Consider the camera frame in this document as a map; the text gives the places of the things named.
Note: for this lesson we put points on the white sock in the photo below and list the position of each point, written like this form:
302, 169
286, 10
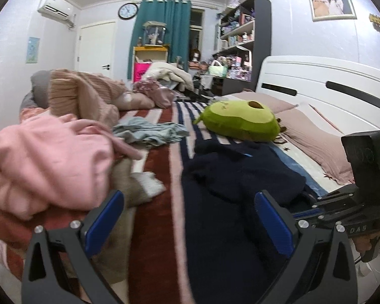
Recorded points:
150, 183

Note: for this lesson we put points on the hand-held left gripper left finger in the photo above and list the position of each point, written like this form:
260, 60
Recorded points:
104, 220

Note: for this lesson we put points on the framed wall photo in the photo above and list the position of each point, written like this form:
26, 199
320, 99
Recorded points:
332, 3

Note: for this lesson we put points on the pale green handbag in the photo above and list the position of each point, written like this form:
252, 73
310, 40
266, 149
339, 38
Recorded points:
218, 69

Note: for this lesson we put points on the teal curtain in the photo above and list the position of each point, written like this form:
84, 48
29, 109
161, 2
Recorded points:
174, 31

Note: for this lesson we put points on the yellow cabinet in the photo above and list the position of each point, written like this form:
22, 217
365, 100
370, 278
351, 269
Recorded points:
150, 53

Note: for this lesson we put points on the bright pink box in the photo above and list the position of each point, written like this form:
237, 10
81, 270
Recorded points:
141, 72

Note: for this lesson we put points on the white duvet pile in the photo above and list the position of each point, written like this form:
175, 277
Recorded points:
172, 72

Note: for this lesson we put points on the window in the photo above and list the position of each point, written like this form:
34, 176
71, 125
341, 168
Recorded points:
197, 34

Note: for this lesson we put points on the person's right hand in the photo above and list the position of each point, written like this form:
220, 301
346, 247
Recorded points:
362, 243

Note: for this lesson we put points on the pink satin cloth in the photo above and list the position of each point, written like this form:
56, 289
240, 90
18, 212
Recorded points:
160, 95

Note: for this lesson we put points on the dusty pink pillow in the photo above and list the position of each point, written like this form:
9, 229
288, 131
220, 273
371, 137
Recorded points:
262, 101
316, 139

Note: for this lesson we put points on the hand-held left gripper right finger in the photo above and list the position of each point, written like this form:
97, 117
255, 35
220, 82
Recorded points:
272, 224

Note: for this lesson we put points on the navy blue garment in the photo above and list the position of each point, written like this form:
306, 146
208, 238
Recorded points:
228, 196

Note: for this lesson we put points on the round wall clock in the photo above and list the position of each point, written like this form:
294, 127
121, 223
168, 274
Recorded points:
128, 10

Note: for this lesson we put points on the dark grey bookshelf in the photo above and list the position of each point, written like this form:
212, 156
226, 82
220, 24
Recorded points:
262, 31

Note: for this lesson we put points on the guitar headstock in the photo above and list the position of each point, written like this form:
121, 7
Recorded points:
376, 19

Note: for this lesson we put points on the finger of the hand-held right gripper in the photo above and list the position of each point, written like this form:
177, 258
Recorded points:
332, 217
337, 199

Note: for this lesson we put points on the beige ribbed sweater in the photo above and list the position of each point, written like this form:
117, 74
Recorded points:
85, 98

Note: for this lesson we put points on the white air conditioner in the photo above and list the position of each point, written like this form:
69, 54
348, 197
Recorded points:
55, 8

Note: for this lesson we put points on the pale wall poster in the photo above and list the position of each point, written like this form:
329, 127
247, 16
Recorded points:
33, 50

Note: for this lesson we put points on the khaki cloth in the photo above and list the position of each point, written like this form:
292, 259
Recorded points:
126, 183

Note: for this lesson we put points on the glass tank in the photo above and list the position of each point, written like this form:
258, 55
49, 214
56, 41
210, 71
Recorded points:
154, 34

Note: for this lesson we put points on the white door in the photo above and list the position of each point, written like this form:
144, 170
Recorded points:
95, 50

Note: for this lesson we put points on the pink fleece garment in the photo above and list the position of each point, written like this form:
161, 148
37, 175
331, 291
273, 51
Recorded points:
50, 164

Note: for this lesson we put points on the grey cushion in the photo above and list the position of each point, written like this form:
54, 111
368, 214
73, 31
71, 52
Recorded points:
39, 87

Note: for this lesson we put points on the white star print bedsheet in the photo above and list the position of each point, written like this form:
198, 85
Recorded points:
304, 164

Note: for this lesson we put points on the green avocado plush toy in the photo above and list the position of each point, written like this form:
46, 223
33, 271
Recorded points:
240, 118

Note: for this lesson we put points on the row of small boxes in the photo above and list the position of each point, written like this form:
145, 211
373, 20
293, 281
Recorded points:
239, 69

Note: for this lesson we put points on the red white striped blanket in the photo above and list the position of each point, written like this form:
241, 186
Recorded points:
164, 202

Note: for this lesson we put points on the white bed headboard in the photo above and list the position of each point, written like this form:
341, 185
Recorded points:
307, 72

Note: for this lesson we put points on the light blue garment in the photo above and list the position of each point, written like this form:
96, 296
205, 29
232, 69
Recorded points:
148, 131

